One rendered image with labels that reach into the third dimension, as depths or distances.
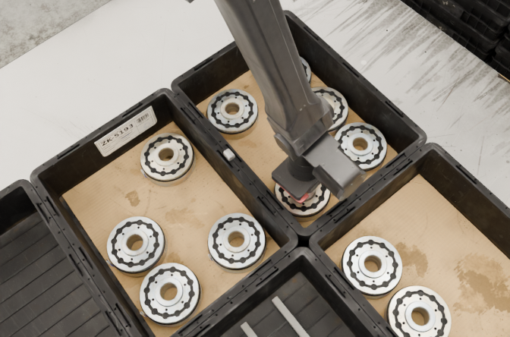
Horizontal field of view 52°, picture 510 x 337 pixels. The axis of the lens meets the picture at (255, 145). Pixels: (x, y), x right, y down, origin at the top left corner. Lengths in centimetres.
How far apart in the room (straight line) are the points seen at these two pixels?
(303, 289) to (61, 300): 42
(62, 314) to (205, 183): 34
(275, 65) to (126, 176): 57
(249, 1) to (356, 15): 96
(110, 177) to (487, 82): 89
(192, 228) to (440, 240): 45
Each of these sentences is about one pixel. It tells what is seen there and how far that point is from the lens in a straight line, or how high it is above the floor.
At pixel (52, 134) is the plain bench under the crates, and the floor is 70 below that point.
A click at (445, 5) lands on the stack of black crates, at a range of 194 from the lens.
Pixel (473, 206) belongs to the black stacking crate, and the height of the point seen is 88.
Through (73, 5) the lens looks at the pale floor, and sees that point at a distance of 257.
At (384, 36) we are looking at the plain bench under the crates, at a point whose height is 70.
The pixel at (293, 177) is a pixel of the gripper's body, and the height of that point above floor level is 96.
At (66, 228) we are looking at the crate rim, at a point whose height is 93.
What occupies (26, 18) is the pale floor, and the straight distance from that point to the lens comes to 260.
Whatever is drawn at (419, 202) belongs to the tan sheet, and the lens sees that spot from 104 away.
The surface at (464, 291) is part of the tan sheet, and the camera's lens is 101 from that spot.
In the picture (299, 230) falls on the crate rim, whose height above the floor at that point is 93.
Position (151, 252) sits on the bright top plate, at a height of 86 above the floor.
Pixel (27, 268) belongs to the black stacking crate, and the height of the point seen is 83.
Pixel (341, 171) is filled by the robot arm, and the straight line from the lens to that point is 75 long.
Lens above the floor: 176
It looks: 62 degrees down
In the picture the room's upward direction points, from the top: 4 degrees counter-clockwise
